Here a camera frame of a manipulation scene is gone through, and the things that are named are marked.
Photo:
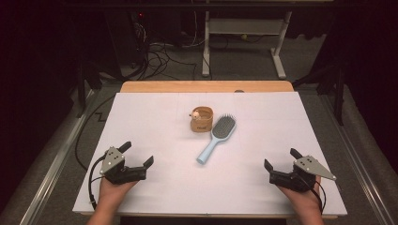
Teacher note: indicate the wooden table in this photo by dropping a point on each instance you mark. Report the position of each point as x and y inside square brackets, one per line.
[206, 86]

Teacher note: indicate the person's left hand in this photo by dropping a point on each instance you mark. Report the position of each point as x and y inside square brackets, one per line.
[112, 192]

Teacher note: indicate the black stand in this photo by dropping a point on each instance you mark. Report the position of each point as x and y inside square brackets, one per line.
[336, 84]
[89, 78]

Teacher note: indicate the light blue hairbrush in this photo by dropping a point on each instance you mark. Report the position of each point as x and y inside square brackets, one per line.
[223, 128]

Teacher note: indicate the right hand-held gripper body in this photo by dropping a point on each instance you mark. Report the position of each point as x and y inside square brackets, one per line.
[308, 165]

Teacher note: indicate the metal floor rail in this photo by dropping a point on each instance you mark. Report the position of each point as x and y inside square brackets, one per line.
[359, 162]
[56, 162]

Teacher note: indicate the white board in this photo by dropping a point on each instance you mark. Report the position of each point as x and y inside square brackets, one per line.
[162, 140]

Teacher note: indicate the small yellow ball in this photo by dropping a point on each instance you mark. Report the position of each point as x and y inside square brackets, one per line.
[244, 36]

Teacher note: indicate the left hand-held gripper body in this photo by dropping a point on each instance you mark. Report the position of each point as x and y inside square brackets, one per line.
[114, 162]

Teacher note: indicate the person's right hand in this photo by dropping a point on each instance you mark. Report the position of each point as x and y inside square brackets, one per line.
[303, 200]

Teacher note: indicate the tan cup with bear figure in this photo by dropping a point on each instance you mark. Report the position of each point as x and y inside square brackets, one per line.
[203, 123]

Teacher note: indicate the white metal desk frame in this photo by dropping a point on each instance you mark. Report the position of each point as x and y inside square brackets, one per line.
[247, 26]

